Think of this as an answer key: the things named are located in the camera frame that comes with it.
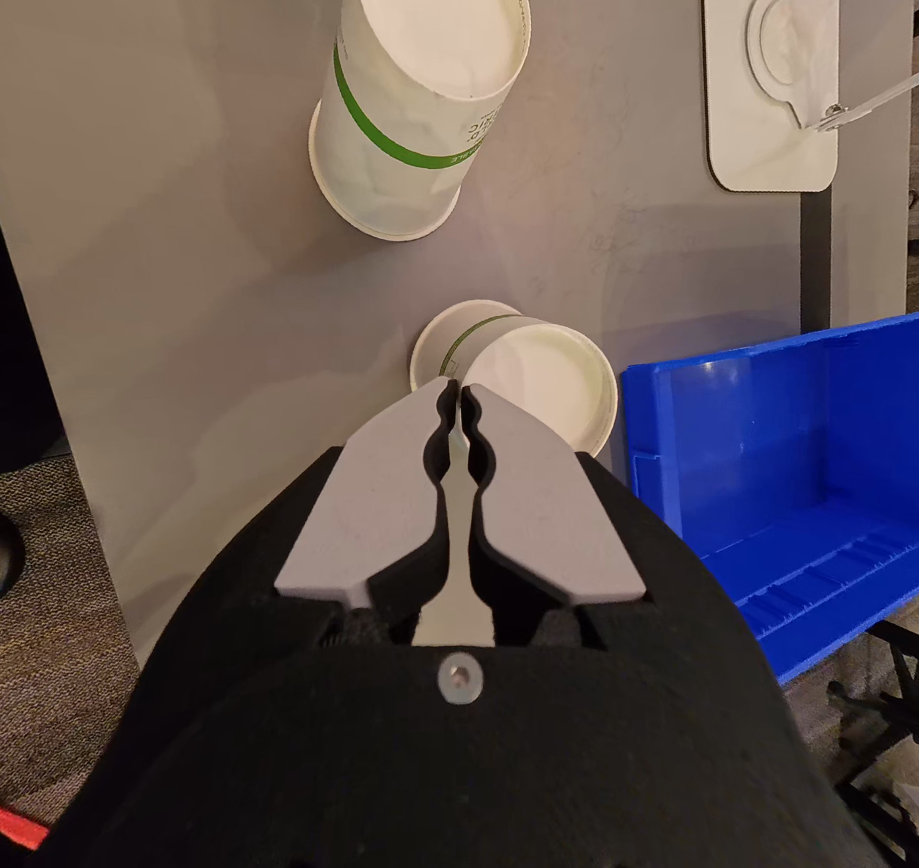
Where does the grey desk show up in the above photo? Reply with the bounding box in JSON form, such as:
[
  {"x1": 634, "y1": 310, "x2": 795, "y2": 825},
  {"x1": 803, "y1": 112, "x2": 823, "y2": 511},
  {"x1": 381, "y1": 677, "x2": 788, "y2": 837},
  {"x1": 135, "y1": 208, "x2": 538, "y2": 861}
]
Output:
[{"x1": 0, "y1": 0, "x2": 804, "y2": 668}]

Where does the white paper cup green band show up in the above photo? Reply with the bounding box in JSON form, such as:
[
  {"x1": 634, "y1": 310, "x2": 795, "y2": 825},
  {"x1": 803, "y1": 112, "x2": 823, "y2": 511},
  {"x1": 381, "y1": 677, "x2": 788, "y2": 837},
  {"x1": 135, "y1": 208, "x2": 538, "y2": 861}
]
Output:
[
  {"x1": 309, "y1": 0, "x2": 536, "y2": 242},
  {"x1": 409, "y1": 301, "x2": 618, "y2": 461}
]

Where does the wide blue plastic bin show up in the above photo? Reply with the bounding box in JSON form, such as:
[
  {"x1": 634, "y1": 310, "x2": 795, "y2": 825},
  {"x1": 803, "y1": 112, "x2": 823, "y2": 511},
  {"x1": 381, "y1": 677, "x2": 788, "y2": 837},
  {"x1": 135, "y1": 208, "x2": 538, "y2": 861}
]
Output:
[{"x1": 619, "y1": 313, "x2": 919, "y2": 687}]

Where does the white wooden document stand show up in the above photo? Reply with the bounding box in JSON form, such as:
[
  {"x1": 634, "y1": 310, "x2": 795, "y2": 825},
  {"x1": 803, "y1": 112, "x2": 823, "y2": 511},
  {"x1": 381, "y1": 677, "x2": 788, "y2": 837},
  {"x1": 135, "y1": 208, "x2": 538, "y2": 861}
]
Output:
[{"x1": 700, "y1": 0, "x2": 919, "y2": 194}]

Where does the red strap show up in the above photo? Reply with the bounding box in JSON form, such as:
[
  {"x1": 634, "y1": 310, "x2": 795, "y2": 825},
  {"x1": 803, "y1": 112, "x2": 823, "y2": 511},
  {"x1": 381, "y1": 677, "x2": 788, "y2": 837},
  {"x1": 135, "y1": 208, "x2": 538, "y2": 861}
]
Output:
[{"x1": 0, "y1": 807, "x2": 53, "y2": 853}]

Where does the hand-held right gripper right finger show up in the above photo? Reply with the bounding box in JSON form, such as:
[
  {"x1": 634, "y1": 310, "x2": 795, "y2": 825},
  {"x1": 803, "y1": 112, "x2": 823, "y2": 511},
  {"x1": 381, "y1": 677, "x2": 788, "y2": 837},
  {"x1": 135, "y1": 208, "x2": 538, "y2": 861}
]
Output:
[{"x1": 461, "y1": 383, "x2": 647, "y2": 646}]

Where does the black table leg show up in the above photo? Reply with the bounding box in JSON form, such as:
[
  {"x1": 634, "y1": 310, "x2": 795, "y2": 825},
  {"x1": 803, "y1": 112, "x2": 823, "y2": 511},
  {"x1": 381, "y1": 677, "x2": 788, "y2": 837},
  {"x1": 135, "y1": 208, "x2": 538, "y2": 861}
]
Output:
[{"x1": 826, "y1": 620, "x2": 919, "y2": 868}]

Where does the black chair caster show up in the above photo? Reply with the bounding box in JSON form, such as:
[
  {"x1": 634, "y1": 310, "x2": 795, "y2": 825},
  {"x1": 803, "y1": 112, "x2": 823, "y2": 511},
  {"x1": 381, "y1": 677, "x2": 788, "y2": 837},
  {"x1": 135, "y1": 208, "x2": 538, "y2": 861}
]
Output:
[{"x1": 0, "y1": 512, "x2": 27, "y2": 594}]

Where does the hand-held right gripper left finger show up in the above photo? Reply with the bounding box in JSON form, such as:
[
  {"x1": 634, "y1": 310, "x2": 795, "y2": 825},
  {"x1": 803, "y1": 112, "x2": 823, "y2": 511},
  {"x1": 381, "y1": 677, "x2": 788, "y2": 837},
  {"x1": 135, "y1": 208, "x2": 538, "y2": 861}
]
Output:
[{"x1": 274, "y1": 377, "x2": 460, "y2": 645}]

